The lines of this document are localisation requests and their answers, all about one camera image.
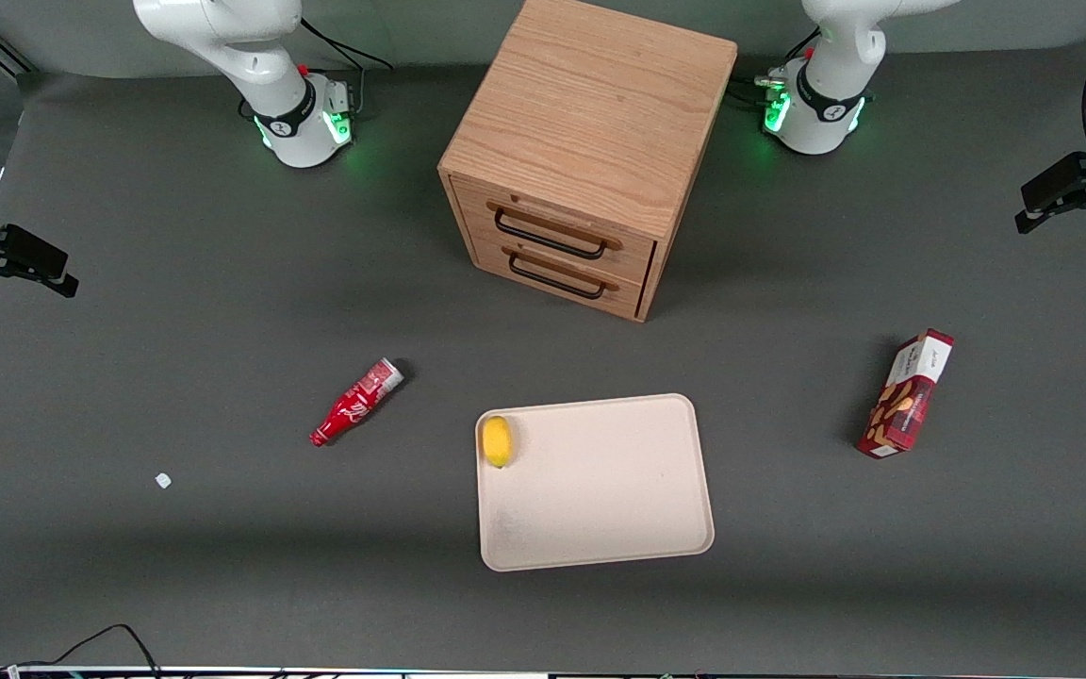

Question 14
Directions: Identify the beige plastic tray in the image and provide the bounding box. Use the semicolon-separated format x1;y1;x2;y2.
474;392;716;573

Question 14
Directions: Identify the red cookie box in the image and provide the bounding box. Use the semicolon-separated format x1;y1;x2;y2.
857;328;957;461

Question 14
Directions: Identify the yellow lemon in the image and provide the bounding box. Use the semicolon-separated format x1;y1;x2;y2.
481;415;515;470

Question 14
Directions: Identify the red cola bottle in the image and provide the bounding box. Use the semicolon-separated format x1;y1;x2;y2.
309;357;406;448

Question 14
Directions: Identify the wooden drawer cabinet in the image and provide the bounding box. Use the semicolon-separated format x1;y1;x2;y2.
437;0;740;324

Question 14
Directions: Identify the black drawer handle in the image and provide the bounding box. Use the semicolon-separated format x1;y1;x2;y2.
507;251;608;302
492;207;610;261

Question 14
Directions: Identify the black arm base cable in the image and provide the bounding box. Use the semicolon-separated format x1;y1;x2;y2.
730;28;822;108
299;16;394;74

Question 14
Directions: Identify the thin black table cable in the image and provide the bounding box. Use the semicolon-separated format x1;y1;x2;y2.
0;623;163;676

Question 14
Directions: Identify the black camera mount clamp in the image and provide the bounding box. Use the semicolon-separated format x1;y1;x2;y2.
0;192;81;302
1014;121;1086;238

